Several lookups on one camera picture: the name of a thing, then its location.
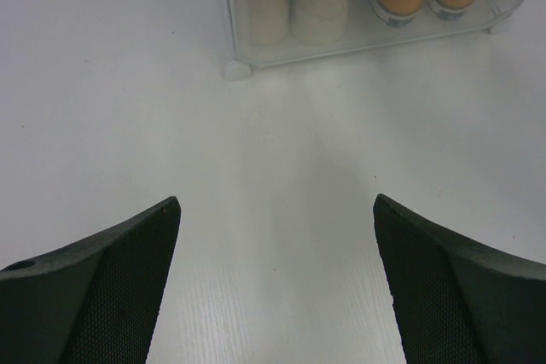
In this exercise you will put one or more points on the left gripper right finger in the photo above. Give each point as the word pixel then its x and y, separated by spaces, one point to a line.
pixel 456 300

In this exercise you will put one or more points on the white plastic shoe cabinet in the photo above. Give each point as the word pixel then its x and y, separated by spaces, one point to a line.
pixel 239 19

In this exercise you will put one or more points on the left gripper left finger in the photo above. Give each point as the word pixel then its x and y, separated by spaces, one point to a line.
pixel 96 300

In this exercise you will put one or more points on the beige lace sneaker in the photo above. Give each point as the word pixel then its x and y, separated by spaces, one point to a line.
pixel 269 20
pixel 319 22

